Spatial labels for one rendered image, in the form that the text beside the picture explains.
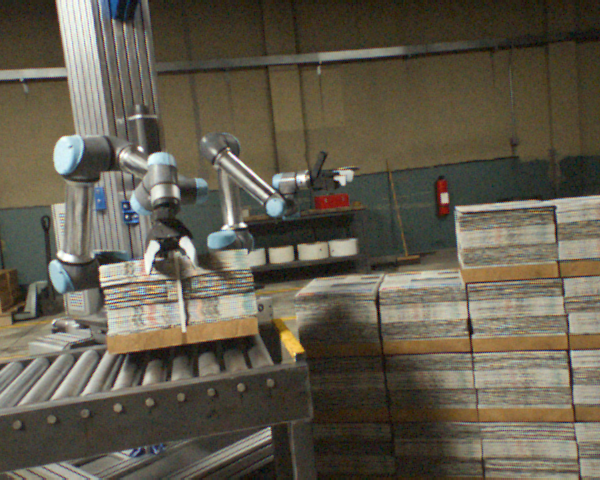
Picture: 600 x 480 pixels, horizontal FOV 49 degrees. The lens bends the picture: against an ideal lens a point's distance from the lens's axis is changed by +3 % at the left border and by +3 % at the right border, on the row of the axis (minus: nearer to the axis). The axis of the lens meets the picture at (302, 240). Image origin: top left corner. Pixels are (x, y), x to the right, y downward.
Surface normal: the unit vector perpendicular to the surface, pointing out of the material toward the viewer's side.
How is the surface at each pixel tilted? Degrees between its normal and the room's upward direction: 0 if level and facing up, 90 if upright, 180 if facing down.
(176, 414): 90
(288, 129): 90
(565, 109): 90
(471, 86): 90
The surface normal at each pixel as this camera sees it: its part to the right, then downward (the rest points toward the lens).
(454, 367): -0.21, 0.11
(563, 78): 0.17, 0.07
